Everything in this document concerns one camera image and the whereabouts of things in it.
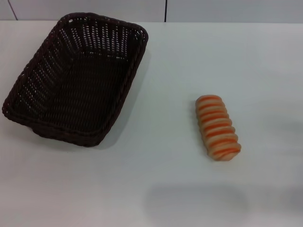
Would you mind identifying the orange striped twisted bread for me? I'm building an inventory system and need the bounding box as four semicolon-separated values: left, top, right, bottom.
195;94;242;162

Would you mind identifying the dark brown woven basket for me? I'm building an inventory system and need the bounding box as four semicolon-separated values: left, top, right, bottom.
1;13;150;148

